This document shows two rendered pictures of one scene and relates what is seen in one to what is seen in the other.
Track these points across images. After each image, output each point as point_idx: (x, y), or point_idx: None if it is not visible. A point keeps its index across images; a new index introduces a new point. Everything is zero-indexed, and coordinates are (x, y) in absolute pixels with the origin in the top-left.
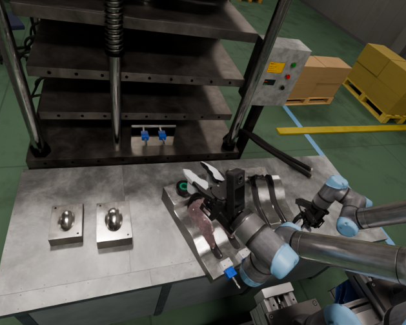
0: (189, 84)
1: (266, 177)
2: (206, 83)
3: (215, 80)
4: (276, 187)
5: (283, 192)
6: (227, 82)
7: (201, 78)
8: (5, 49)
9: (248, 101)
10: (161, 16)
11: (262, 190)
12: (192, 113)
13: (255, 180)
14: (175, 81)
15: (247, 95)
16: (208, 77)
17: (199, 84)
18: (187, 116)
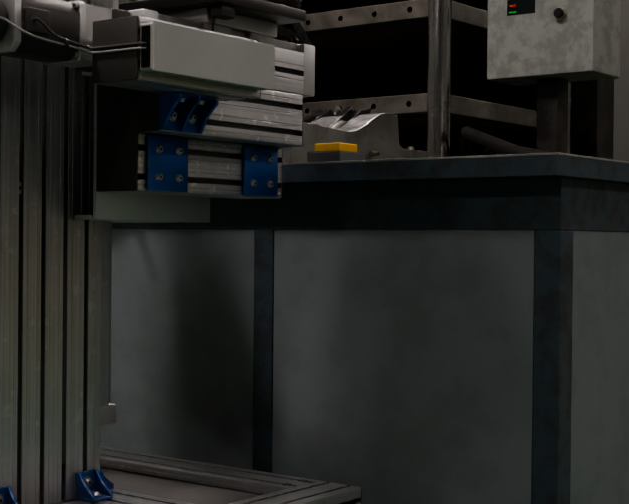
0: (337, 26)
1: None
2: (367, 19)
3: (380, 9)
4: (358, 118)
5: (366, 122)
6: (404, 8)
7: (356, 9)
8: (120, 0)
9: (432, 29)
10: None
11: (322, 121)
12: (354, 99)
13: (324, 111)
14: (314, 25)
15: (428, 15)
16: (368, 6)
17: (355, 24)
18: (345, 106)
